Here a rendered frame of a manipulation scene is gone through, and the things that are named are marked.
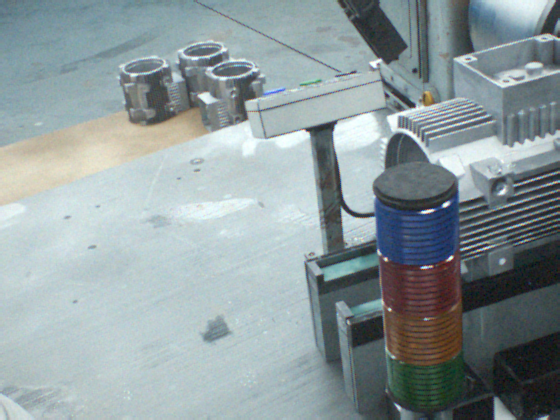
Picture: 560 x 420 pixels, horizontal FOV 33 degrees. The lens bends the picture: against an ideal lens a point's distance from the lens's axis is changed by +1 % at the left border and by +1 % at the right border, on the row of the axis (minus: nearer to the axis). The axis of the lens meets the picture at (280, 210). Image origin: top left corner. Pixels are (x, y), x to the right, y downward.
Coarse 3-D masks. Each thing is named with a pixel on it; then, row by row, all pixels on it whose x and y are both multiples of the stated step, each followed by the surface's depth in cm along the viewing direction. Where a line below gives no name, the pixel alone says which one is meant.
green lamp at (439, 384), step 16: (400, 368) 71; (416, 368) 70; (432, 368) 70; (448, 368) 70; (400, 384) 72; (416, 384) 71; (432, 384) 71; (448, 384) 71; (400, 400) 73; (416, 400) 72; (432, 400) 71; (448, 400) 72
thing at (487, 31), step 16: (480, 0) 137; (496, 0) 133; (512, 0) 130; (528, 0) 127; (544, 0) 124; (480, 16) 137; (496, 16) 133; (512, 16) 129; (528, 16) 126; (544, 16) 124; (480, 32) 138; (496, 32) 133; (512, 32) 129; (528, 32) 126; (544, 32) 125; (480, 48) 139
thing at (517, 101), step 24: (504, 48) 104; (528, 48) 105; (552, 48) 105; (456, 72) 103; (480, 72) 98; (504, 72) 105; (528, 72) 101; (552, 72) 96; (456, 96) 105; (480, 96) 99; (504, 96) 95; (528, 96) 96; (552, 96) 97; (504, 120) 96; (528, 120) 98; (552, 120) 98; (504, 144) 98
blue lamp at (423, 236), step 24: (456, 192) 65; (384, 216) 65; (408, 216) 63; (432, 216) 63; (456, 216) 65; (384, 240) 66; (408, 240) 64; (432, 240) 64; (456, 240) 66; (408, 264) 65
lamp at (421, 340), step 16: (384, 304) 70; (384, 320) 71; (400, 320) 68; (416, 320) 68; (432, 320) 68; (448, 320) 68; (384, 336) 72; (400, 336) 69; (416, 336) 68; (432, 336) 68; (448, 336) 69; (400, 352) 70; (416, 352) 69; (432, 352) 69; (448, 352) 70
